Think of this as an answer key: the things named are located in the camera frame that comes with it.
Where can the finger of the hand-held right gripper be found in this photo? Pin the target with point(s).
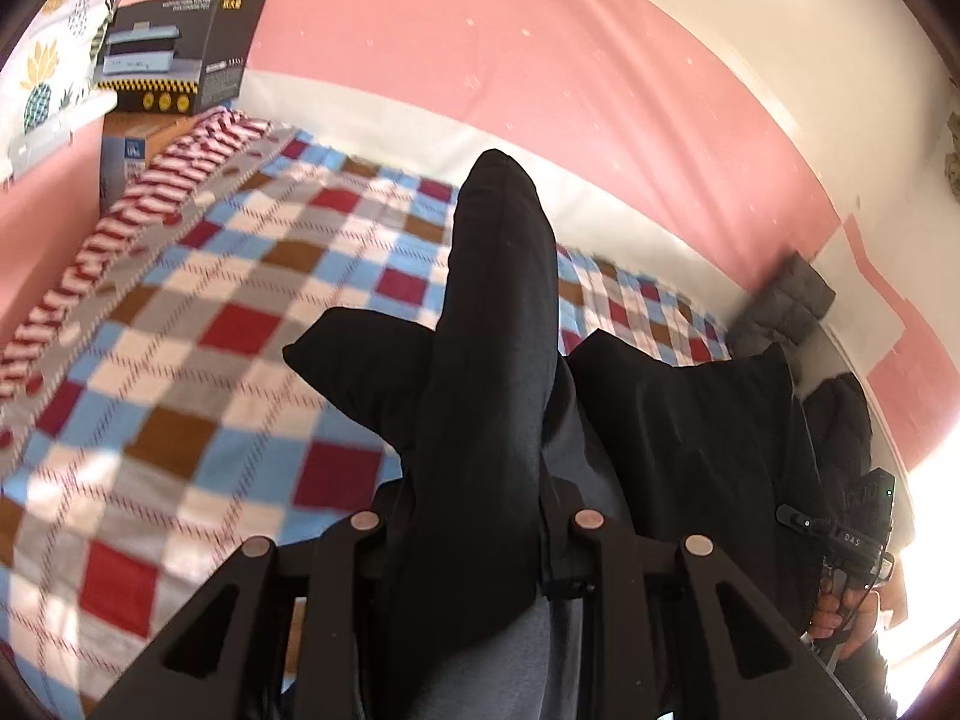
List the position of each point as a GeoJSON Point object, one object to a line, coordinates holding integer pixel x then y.
{"type": "Point", "coordinates": [802, 520]}

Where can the black puffer jacket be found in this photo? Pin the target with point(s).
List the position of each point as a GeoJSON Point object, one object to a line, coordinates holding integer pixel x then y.
{"type": "Point", "coordinates": [840, 420]}

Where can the grey quilted cushion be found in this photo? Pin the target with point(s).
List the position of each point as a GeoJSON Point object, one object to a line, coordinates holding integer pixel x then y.
{"type": "Point", "coordinates": [787, 300]}

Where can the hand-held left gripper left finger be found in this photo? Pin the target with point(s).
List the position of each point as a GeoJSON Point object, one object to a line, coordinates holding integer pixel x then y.
{"type": "Point", "coordinates": [352, 547]}

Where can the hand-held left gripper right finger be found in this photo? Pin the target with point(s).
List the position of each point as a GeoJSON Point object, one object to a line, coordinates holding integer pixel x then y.
{"type": "Point", "coordinates": [592, 547]}

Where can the large black coat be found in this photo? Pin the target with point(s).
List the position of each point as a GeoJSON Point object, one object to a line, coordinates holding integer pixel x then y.
{"type": "Point", "coordinates": [495, 315]}

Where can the person's right hand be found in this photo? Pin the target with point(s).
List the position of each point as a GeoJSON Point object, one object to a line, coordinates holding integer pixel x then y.
{"type": "Point", "coordinates": [840, 619]}

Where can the black appliance carton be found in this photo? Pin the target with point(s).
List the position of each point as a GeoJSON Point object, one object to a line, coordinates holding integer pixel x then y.
{"type": "Point", "coordinates": [180, 45]}

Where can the blue cardboard box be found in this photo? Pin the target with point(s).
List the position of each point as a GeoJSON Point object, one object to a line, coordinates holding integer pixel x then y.
{"type": "Point", "coordinates": [131, 157]}

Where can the checked blanket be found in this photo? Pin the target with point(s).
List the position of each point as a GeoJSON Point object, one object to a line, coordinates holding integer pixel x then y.
{"type": "Point", "coordinates": [225, 330]}

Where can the pineapple print curtain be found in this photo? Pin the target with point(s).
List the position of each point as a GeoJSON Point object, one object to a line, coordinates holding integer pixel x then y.
{"type": "Point", "coordinates": [52, 52]}

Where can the person's right forearm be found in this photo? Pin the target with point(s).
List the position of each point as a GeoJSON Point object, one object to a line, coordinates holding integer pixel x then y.
{"type": "Point", "coordinates": [866, 682]}

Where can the red white striped cloth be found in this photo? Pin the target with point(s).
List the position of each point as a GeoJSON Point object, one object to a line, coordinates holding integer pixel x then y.
{"type": "Point", "coordinates": [165, 180]}

